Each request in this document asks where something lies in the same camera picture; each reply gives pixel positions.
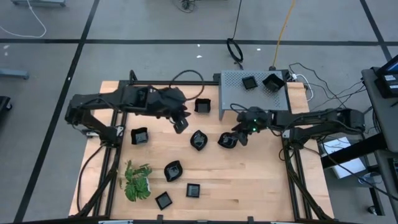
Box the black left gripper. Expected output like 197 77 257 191
146 86 192 126

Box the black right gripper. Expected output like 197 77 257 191
231 106 271 147

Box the black leaf-shaped mini plate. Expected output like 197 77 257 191
217 131 239 149
190 129 208 152
164 160 184 183

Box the black deep square mini plate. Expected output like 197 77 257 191
130 126 149 146
262 73 286 93
194 98 212 114

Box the grey perforated metal riser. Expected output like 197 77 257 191
218 69 292 121

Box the green artificial plant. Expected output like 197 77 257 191
119 159 154 202

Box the white paper box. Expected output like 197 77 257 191
322 136 367 180

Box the black desk beam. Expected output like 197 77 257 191
320 133 389 169

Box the grey desk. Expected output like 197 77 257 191
361 67 398 153

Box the black computer monitor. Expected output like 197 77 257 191
374 55 398 99

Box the grey desk foot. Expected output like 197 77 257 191
0 68 30 80
11 0 67 7

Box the black caster base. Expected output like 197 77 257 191
0 95 13 113

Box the black aluminium table frame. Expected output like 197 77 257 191
74 70 335 222

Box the white power cable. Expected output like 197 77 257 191
291 73 315 103

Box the black hanging cable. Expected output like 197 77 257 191
226 0 244 70

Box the yellow hanging cable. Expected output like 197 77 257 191
272 0 296 70

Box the black floor cable tangle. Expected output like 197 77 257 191
172 0 200 14

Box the white floor cable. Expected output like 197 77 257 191
0 0 47 39

